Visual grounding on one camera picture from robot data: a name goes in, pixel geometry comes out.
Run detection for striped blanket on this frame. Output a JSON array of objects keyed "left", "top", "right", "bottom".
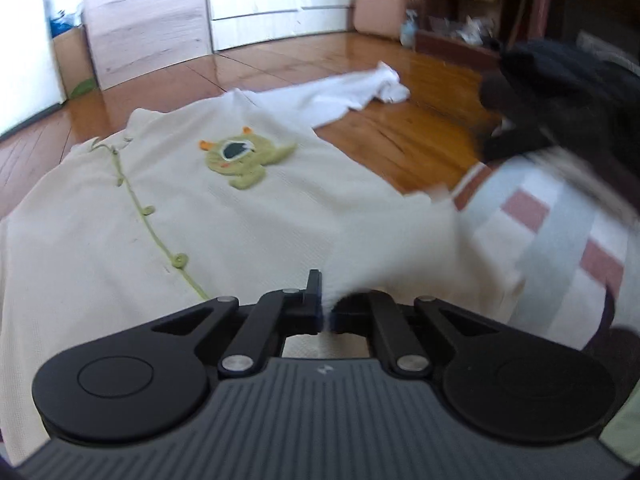
[{"left": 452, "top": 155, "right": 640, "bottom": 351}]

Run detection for pink case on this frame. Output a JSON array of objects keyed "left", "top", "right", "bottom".
[{"left": 352, "top": 0, "right": 408, "bottom": 36}]

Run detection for black pants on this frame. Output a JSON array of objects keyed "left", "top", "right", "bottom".
[{"left": 477, "top": 40, "right": 640, "bottom": 201}]

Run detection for small blue bottle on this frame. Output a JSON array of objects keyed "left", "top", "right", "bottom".
[{"left": 400, "top": 10, "right": 418, "bottom": 48}]

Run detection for pale green cloth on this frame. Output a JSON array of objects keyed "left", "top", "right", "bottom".
[{"left": 600, "top": 400, "right": 640, "bottom": 466}]

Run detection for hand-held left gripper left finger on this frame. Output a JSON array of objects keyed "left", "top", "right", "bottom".
[{"left": 150, "top": 270, "right": 323, "bottom": 377}]

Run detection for white cabinet with drawers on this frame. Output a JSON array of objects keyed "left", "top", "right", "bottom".
[{"left": 205, "top": 0, "right": 366, "bottom": 51}]

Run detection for white garment with green monster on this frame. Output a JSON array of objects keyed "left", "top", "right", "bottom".
[{"left": 0, "top": 60, "right": 526, "bottom": 466}]

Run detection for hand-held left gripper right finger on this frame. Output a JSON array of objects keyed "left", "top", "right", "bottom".
[{"left": 330, "top": 290, "right": 501, "bottom": 378}]

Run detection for cardboard box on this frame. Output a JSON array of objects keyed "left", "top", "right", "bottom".
[{"left": 52, "top": 25, "right": 98, "bottom": 98}]

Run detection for dark wooden desk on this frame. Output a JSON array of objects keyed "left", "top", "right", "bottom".
[{"left": 415, "top": 0, "right": 640, "bottom": 76}]

